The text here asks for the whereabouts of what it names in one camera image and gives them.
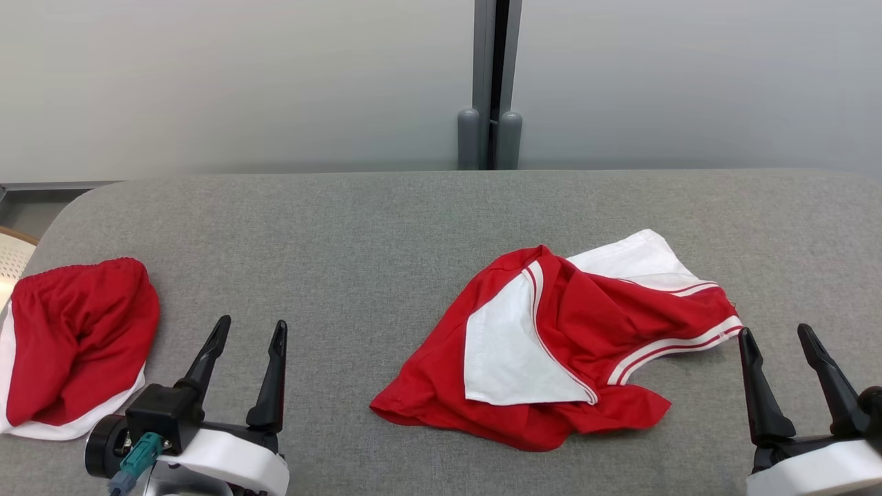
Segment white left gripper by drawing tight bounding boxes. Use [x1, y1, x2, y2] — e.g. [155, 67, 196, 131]
[156, 315, 291, 496]

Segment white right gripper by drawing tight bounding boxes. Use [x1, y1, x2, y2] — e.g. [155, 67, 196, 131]
[737, 322, 882, 496]

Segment red white basketball shorts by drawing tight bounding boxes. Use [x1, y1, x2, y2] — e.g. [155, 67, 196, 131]
[0, 257, 161, 442]

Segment red white basketball jersey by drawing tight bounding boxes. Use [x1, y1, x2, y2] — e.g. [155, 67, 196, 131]
[369, 229, 746, 453]

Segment white perforated laundry basket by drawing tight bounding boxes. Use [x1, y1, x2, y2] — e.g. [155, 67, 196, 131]
[0, 226, 39, 316]

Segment teal left camera connector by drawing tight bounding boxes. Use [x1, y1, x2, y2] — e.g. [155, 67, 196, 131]
[108, 432, 165, 496]

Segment grey partition post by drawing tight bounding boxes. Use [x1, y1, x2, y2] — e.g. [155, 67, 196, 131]
[457, 0, 494, 171]
[498, 0, 524, 171]

